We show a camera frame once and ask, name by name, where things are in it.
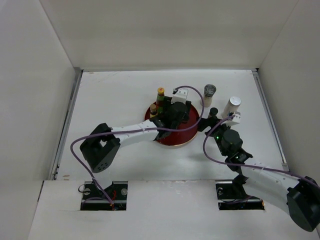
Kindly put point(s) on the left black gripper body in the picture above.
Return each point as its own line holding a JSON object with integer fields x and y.
{"x": 167, "y": 104}

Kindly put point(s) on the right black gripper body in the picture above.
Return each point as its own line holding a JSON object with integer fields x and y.
{"x": 218, "y": 135}

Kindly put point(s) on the green label sauce bottle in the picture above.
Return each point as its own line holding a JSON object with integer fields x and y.
{"x": 160, "y": 99}

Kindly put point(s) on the small yellow label bottle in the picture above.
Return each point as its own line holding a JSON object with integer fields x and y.
{"x": 153, "y": 110}

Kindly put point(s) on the grey cap salt grinder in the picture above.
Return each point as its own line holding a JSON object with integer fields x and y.
{"x": 208, "y": 93}

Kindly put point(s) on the white blue cylinder shaker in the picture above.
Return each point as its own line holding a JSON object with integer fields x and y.
{"x": 231, "y": 107}

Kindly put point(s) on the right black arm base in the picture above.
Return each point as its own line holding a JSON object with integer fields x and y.
{"x": 231, "y": 196}

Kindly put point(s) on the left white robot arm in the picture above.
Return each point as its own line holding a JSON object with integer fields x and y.
{"x": 101, "y": 148}

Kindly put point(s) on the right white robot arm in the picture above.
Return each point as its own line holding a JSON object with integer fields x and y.
{"x": 295, "y": 195}

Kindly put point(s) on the small black cap bottle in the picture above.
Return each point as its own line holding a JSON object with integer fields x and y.
{"x": 213, "y": 112}

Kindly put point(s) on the red round tray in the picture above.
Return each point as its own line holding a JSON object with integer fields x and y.
{"x": 186, "y": 131}

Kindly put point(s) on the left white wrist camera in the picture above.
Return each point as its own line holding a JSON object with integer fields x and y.
{"x": 179, "y": 95}

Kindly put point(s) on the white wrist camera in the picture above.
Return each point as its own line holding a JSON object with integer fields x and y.
{"x": 235, "y": 120}
{"x": 179, "y": 95}

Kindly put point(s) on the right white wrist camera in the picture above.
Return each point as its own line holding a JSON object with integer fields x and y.
{"x": 235, "y": 120}

